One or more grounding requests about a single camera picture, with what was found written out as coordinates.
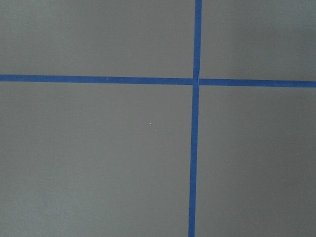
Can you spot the blue tape line crosswise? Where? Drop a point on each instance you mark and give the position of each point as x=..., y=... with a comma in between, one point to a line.
x=159, y=81

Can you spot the blue tape line lengthwise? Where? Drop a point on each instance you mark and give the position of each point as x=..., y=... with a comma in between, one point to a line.
x=194, y=120

